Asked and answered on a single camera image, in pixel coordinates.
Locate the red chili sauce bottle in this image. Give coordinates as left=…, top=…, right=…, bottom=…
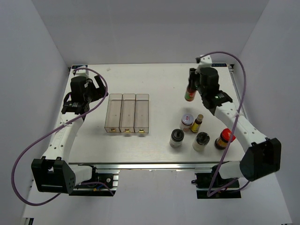
left=185, top=78, right=197, bottom=101

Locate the small yellow label bottle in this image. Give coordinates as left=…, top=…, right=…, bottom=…
left=191, top=114, right=204, bottom=133

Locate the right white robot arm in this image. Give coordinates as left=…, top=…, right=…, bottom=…
left=189, top=67, right=282, bottom=187

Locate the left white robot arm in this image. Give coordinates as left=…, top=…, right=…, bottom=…
left=31, top=75, right=107, bottom=194

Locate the right blue table label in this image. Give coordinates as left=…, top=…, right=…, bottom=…
left=211, top=63, right=227, bottom=68

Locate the blue table label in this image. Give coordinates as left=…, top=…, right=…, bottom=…
left=211, top=63, right=227, bottom=68
left=71, top=65, right=88, bottom=69

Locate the left blue table label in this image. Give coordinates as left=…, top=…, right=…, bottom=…
left=71, top=65, right=88, bottom=69

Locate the left clear organizer bin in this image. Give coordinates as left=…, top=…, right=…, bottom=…
left=105, top=94, right=122, bottom=133

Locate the clear organizer bin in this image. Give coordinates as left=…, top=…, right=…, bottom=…
left=105, top=94, right=122, bottom=133
left=134, top=94, right=149, bottom=134
left=120, top=94, right=135, bottom=134

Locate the middle clear organizer bin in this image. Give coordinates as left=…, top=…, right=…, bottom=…
left=120, top=94, right=135, bottom=134

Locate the right clear organizer bin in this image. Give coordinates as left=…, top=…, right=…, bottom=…
left=134, top=94, right=149, bottom=134

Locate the white lid sauce jar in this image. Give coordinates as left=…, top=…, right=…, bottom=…
left=180, top=113, right=194, bottom=132

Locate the black grinder white bottle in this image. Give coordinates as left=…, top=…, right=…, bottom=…
left=192, top=132, right=210, bottom=151

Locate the black lid spice jar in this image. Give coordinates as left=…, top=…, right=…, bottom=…
left=169, top=129, right=184, bottom=148

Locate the red lid brown jar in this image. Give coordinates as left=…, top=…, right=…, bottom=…
left=214, top=128, right=236, bottom=150

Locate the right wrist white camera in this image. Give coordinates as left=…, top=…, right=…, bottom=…
left=196, top=54, right=212, bottom=68

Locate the wrist white camera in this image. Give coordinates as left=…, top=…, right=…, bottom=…
left=72, top=68, right=89, bottom=78
left=196, top=54, right=212, bottom=68

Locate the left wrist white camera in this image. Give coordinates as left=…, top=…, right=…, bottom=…
left=72, top=68, right=89, bottom=78

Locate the aluminium table front rail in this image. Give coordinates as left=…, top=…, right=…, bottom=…
left=67, top=162, right=242, bottom=170

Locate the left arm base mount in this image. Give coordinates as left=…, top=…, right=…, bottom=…
left=70, top=165, right=119, bottom=197

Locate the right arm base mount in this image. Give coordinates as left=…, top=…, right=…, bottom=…
left=191, top=164, right=242, bottom=199

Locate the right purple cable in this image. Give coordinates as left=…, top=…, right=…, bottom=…
left=198, top=51, right=253, bottom=197

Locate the purple cable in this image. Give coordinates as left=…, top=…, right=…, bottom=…
left=11, top=67, right=109, bottom=206
left=198, top=51, right=253, bottom=197

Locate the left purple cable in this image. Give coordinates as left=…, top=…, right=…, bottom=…
left=11, top=67, right=109, bottom=206

